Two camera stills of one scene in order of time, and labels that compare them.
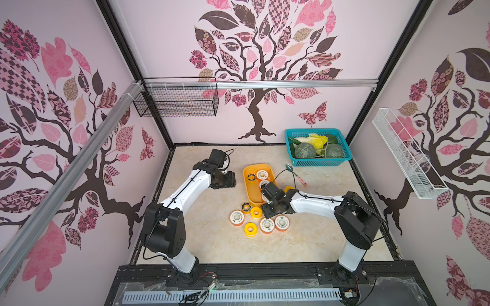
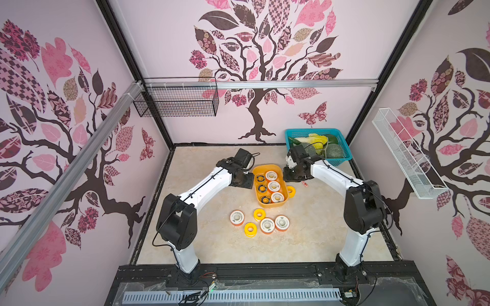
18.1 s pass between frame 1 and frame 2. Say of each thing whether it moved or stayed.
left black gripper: moved
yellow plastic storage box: moved
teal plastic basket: stayed
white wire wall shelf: stayed
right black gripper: moved
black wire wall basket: stayed
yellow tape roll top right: stayed
